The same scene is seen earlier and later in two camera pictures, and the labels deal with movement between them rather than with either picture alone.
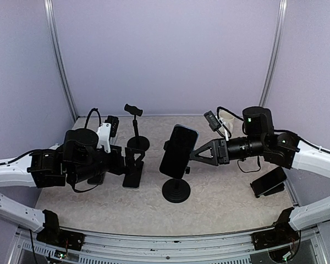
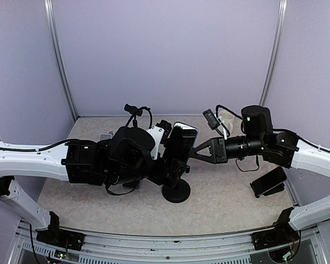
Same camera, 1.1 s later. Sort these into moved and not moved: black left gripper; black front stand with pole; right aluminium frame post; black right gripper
Moved: black left gripper
Not moved: right aluminium frame post; black front stand with pole; black right gripper
